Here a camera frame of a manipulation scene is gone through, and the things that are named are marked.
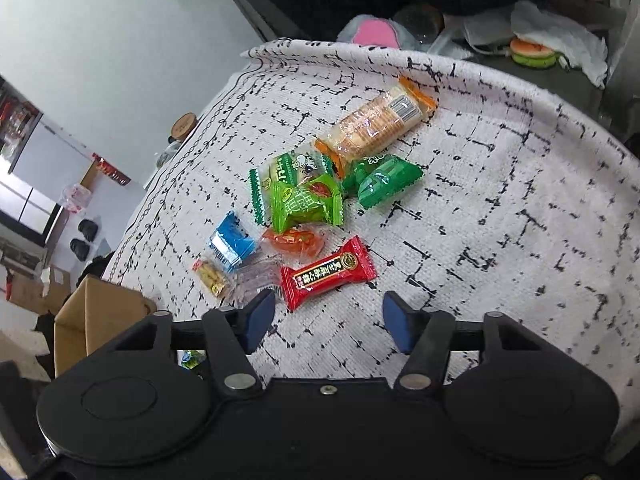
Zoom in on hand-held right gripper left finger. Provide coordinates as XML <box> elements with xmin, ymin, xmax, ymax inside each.
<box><xmin>90</xmin><ymin>290</ymin><xmax>277</xmax><ymax>394</ymax></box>

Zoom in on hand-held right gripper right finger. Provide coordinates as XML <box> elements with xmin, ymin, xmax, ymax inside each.
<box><xmin>382</xmin><ymin>290</ymin><xmax>566</xmax><ymax>392</ymax></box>

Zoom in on clear purple snack packet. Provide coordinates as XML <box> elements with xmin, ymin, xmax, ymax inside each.
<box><xmin>227</xmin><ymin>257</ymin><xmax>283</xmax><ymax>306</ymax></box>

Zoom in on small yellow snack packet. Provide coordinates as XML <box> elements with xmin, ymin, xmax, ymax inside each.
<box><xmin>192</xmin><ymin>257</ymin><xmax>230</xmax><ymax>298</ymax></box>

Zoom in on red snack packet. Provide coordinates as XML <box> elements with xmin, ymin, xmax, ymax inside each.
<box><xmin>280</xmin><ymin>235</ymin><xmax>378</xmax><ymax>313</ymax></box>

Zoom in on clear orange snack packet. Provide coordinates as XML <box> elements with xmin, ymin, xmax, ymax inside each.
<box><xmin>261</xmin><ymin>225</ymin><xmax>326</xmax><ymax>261</ymax></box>

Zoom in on bright green snack packet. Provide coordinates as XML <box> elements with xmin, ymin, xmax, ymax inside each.
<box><xmin>270</xmin><ymin>172</ymin><xmax>345</xmax><ymax>233</ymax></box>

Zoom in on dark green snack packet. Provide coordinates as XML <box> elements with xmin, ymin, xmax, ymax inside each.
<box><xmin>341</xmin><ymin>154</ymin><xmax>424</xmax><ymax>209</ymax></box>

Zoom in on green white cartoon snack packet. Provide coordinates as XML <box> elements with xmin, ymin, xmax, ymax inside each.
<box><xmin>248</xmin><ymin>144</ymin><xmax>337</xmax><ymax>223</ymax></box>

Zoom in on brown cardboard box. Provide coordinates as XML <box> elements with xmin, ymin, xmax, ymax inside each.
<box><xmin>54</xmin><ymin>275</ymin><xmax>158</xmax><ymax>378</ymax></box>

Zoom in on white black-patterned tablecloth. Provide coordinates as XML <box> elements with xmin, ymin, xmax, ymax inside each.
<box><xmin>102</xmin><ymin>39</ymin><xmax>640</xmax><ymax>441</ymax></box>

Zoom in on clear plastic bag with items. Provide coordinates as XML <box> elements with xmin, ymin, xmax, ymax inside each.
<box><xmin>155</xmin><ymin>140</ymin><xmax>183</xmax><ymax>168</ymax></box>

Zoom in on brown instant noodle cup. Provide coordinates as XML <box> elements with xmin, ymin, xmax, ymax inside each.
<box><xmin>166</xmin><ymin>112</ymin><xmax>201</xmax><ymax>145</ymax></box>

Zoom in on red drink bottle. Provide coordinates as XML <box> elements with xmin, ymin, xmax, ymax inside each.
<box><xmin>92</xmin><ymin>154</ymin><xmax>132</xmax><ymax>184</ymax></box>

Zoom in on pink clear plastic container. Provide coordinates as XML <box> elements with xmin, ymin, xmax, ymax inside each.
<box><xmin>61</xmin><ymin>184</ymin><xmax>93</xmax><ymax>216</ymax></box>

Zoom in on flat cardboard boxes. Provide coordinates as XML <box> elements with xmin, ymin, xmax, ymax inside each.
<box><xmin>7</xmin><ymin>265</ymin><xmax>76</xmax><ymax>313</ymax></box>

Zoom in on pink grey plush toy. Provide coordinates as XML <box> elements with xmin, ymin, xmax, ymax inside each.
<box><xmin>336</xmin><ymin>15</ymin><xmax>416</xmax><ymax>51</ymax></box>

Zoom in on burger shaped toy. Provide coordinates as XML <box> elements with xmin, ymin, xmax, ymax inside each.
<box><xmin>509</xmin><ymin>35</ymin><xmax>561</xmax><ymax>69</ymax></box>

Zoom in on round glass jar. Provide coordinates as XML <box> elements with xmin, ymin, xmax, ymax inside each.
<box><xmin>392</xmin><ymin>2</ymin><xmax>446</xmax><ymax>43</ymax></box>

